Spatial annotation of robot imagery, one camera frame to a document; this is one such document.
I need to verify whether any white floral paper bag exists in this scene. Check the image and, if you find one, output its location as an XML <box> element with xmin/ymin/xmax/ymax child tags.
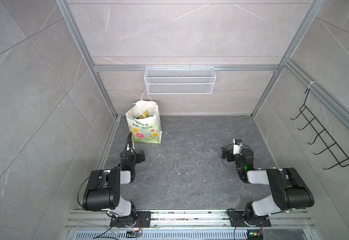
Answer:
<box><xmin>125</xmin><ymin>91</ymin><xmax>162</xmax><ymax>144</ymax></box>

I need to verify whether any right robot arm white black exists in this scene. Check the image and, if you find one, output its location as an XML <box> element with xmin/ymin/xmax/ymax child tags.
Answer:
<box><xmin>221</xmin><ymin>143</ymin><xmax>315</xmax><ymax>227</ymax></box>

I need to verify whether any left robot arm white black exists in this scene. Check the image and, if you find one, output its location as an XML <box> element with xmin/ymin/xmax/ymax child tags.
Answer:
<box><xmin>77</xmin><ymin>150</ymin><xmax>145</xmax><ymax>221</ymax></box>

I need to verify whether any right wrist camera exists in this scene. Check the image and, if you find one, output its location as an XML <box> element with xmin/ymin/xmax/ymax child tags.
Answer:
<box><xmin>233</xmin><ymin>139</ymin><xmax>243</xmax><ymax>155</ymax></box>

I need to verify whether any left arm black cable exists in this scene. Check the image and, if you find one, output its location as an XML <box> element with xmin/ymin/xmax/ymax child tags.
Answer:
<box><xmin>120</xmin><ymin>131</ymin><xmax>133</xmax><ymax>169</ymax></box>

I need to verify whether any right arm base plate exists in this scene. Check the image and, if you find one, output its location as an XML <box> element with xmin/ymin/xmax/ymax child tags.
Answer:
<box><xmin>227</xmin><ymin>209</ymin><xmax>271</xmax><ymax>227</ymax></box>

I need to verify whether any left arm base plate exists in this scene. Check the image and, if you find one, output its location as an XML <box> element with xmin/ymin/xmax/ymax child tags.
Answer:
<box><xmin>109</xmin><ymin>211</ymin><xmax>152</xmax><ymax>228</ymax></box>

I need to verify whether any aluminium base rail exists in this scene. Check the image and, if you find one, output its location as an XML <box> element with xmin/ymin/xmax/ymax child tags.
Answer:
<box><xmin>63</xmin><ymin>209</ymin><xmax>320</xmax><ymax>240</ymax></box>

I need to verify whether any white wire mesh basket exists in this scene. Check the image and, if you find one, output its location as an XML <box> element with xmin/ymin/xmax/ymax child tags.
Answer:
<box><xmin>144</xmin><ymin>67</ymin><xmax>217</xmax><ymax>95</ymax></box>

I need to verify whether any black wire hook rack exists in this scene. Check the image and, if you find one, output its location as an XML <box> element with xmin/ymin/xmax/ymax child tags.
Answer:
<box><xmin>290</xmin><ymin>89</ymin><xmax>349</xmax><ymax>171</ymax></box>

